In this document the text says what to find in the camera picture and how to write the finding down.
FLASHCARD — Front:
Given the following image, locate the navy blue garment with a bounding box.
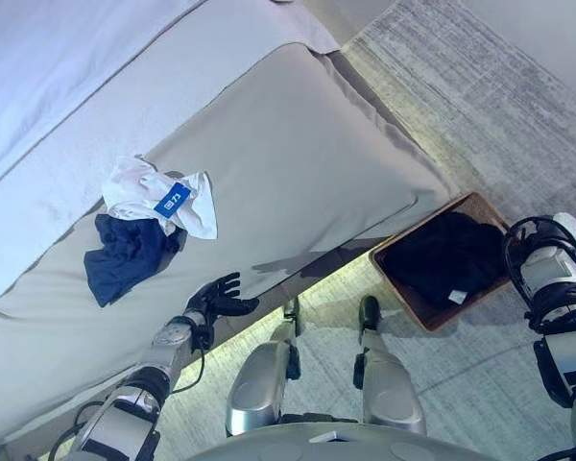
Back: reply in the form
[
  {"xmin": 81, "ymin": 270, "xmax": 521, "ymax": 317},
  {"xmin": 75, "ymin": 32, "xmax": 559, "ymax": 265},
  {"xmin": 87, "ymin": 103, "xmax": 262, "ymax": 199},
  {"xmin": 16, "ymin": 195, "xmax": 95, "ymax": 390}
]
[{"xmin": 83, "ymin": 213, "xmax": 181, "ymax": 308}]

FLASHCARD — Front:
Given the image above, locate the bed with beige cover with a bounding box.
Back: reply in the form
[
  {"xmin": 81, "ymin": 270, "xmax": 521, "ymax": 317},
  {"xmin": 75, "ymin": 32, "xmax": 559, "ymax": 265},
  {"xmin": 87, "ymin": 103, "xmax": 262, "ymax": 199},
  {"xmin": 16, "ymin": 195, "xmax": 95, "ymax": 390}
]
[{"xmin": 0, "ymin": 0, "xmax": 455, "ymax": 450}]

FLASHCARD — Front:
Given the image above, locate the white garment with blue tag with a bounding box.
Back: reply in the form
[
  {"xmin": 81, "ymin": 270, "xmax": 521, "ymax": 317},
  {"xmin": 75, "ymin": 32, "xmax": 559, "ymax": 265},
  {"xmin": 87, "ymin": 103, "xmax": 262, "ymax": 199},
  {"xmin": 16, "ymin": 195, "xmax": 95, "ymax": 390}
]
[{"xmin": 100, "ymin": 154, "xmax": 220, "ymax": 240}]

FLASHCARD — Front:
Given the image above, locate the black garment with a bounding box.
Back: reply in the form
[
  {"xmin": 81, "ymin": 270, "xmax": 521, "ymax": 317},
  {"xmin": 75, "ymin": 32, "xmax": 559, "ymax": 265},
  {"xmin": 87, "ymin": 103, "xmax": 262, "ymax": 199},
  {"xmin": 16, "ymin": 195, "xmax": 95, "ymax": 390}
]
[{"xmin": 381, "ymin": 210, "xmax": 510, "ymax": 311}]

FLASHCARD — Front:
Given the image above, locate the grey textured rug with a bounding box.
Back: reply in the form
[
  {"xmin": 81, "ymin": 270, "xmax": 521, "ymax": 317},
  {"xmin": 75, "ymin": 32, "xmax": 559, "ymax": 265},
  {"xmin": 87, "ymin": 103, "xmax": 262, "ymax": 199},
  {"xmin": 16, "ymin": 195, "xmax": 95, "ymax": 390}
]
[{"xmin": 151, "ymin": 0, "xmax": 576, "ymax": 461}]

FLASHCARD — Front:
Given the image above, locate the grey robot torso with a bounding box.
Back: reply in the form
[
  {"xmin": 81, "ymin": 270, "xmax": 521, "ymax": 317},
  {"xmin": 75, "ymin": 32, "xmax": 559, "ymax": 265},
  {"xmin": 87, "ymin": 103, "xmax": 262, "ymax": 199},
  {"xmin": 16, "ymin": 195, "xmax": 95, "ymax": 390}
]
[{"xmin": 186, "ymin": 422, "xmax": 500, "ymax": 461}]

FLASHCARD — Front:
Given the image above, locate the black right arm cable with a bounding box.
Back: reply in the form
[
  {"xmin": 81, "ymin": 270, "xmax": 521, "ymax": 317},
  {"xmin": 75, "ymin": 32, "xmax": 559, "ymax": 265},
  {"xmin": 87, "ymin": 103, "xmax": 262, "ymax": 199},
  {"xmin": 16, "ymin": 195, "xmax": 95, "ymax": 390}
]
[{"xmin": 502, "ymin": 215, "xmax": 576, "ymax": 332}]

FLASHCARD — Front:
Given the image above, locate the silver robot leg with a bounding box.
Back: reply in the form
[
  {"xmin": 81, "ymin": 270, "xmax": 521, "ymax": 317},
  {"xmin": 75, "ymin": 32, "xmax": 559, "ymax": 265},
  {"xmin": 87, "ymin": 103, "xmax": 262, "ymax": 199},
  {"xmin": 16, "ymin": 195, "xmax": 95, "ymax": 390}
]
[
  {"xmin": 352, "ymin": 295, "xmax": 428, "ymax": 437},
  {"xmin": 225, "ymin": 296, "xmax": 303, "ymax": 439}
]

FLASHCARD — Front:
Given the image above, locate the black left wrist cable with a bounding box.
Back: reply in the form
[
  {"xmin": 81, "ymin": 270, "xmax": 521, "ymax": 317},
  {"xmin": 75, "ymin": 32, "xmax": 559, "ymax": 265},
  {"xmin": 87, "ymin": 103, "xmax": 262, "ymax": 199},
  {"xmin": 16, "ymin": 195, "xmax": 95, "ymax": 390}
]
[{"xmin": 162, "ymin": 326, "xmax": 208, "ymax": 396}]

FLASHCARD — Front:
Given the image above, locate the silver right robot leg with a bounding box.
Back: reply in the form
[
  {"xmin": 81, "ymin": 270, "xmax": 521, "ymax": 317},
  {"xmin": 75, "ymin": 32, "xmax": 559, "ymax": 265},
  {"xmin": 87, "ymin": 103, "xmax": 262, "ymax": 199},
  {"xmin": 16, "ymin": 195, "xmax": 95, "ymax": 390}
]
[{"xmin": 352, "ymin": 295, "xmax": 428, "ymax": 437}]

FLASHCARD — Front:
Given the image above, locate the white duvet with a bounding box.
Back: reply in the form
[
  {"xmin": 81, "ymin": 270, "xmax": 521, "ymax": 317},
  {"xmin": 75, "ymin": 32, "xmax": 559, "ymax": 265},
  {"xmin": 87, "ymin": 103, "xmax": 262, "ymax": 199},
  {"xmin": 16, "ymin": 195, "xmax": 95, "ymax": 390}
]
[{"xmin": 0, "ymin": 0, "xmax": 279, "ymax": 193}]

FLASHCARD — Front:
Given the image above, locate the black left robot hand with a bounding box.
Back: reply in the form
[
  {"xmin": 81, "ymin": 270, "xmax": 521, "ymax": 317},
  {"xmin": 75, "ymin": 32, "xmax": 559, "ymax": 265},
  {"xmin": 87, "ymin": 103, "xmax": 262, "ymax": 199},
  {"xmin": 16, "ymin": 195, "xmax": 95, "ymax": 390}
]
[{"xmin": 184, "ymin": 272, "xmax": 261, "ymax": 328}]

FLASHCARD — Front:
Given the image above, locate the silver left robot leg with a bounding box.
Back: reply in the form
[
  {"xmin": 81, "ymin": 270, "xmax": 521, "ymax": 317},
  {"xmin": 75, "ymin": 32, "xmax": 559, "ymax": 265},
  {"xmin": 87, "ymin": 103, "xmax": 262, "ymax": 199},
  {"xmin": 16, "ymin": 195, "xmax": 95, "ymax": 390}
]
[{"xmin": 225, "ymin": 296, "xmax": 303, "ymax": 439}]

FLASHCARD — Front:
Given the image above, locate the brown wooden laundry basket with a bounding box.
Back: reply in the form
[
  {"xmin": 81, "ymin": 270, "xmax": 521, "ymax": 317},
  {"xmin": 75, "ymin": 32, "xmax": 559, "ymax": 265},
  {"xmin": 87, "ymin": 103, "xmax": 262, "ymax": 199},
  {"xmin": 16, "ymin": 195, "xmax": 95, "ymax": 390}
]
[{"xmin": 369, "ymin": 191, "xmax": 515, "ymax": 333}]

